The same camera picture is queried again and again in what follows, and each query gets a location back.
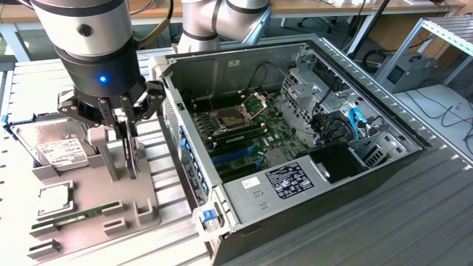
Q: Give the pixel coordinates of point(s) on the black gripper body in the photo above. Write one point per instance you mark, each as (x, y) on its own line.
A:
(102, 77)

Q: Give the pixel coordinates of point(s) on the black graphics card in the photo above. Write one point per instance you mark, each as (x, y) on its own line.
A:
(130, 155)

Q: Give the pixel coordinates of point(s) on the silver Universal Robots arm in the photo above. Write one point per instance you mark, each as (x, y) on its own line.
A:
(102, 38)

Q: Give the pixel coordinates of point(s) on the silver hard disk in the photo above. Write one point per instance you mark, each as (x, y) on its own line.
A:
(54, 144)

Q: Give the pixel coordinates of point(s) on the blue disk caddy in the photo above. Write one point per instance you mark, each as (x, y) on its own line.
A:
(19, 122)

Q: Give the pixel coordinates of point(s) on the CPU socket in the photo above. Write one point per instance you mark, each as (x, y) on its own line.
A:
(229, 120)

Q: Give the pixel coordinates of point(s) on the black RAM stick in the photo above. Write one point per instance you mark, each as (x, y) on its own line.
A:
(235, 137)

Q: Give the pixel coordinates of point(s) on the metal socket cover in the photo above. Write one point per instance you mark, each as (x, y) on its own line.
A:
(255, 106)

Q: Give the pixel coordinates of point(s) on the blue expansion slot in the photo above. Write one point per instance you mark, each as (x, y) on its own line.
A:
(230, 156)

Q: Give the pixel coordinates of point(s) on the grey parts rack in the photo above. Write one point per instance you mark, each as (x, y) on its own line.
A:
(91, 194)

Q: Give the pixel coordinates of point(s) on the wooden desk with white legs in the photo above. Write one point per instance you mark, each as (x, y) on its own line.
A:
(14, 19)

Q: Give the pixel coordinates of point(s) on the silver CPU chip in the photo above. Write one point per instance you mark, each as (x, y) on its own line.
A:
(54, 200)

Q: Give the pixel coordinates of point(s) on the green motherboard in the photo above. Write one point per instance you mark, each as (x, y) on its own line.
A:
(273, 130)

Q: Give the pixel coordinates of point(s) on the green RAM stick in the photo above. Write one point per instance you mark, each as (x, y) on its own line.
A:
(74, 216)

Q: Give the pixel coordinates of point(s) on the silver chipset heatsink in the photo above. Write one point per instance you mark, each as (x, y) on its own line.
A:
(277, 157)

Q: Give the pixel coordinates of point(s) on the silver perforated drive cage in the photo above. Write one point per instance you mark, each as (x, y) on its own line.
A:
(295, 130)

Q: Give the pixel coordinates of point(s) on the silver power supply unit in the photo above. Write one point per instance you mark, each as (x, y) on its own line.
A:
(250, 205)

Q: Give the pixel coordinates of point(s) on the dark office chair base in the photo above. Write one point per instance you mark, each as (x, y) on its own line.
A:
(317, 20)

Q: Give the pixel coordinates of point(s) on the black plastic fan shroud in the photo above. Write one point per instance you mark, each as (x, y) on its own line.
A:
(331, 162)

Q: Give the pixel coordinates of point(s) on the open PC case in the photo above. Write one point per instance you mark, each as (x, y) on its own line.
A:
(313, 216)

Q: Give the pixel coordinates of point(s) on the black stand pole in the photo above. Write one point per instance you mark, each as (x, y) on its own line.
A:
(369, 26)

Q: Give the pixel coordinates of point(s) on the silver disk bay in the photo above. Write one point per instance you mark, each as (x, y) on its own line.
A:
(387, 144)

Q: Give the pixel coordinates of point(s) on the grey box unit with vent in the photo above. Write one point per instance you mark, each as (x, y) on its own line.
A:
(410, 72)

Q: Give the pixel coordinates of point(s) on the long wooden desk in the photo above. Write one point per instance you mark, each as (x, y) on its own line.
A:
(417, 9)

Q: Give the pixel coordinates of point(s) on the aluminium profile frame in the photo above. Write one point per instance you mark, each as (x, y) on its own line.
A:
(450, 30)

